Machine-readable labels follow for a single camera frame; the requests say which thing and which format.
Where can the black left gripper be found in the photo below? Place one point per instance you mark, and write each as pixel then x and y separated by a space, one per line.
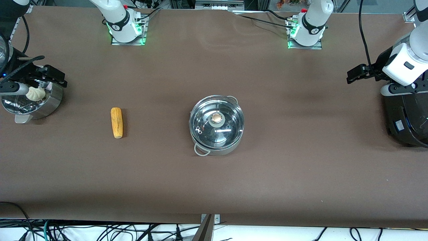
pixel 379 67

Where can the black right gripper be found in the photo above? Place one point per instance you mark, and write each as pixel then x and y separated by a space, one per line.
pixel 19 68

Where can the yellow corn cob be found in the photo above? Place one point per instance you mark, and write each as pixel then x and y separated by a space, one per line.
pixel 116 122

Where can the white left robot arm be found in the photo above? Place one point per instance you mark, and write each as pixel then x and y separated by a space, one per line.
pixel 312 23

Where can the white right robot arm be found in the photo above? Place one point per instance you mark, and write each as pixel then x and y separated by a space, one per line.
pixel 117 20

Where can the glass pot lid with knob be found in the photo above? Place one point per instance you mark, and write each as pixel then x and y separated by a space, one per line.
pixel 216 121

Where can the stainless steel pot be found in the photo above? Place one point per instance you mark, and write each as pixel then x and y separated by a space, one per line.
pixel 216 147

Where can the white dumpling toy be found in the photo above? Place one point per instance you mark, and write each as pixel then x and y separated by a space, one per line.
pixel 36 93

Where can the stainless steel bowl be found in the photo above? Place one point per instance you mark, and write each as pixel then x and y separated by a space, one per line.
pixel 40 105

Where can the black round appliance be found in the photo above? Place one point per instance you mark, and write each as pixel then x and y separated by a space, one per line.
pixel 406 117

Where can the brown table cover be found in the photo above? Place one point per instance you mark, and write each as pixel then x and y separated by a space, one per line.
pixel 214 180

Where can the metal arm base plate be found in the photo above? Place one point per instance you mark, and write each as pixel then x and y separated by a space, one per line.
pixel 142 35
pixel 319 45

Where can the aluminium frame profile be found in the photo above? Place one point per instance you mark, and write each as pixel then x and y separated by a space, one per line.
pixel 219 4

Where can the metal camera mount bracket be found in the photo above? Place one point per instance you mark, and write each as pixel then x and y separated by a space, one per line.
pixel 209 227

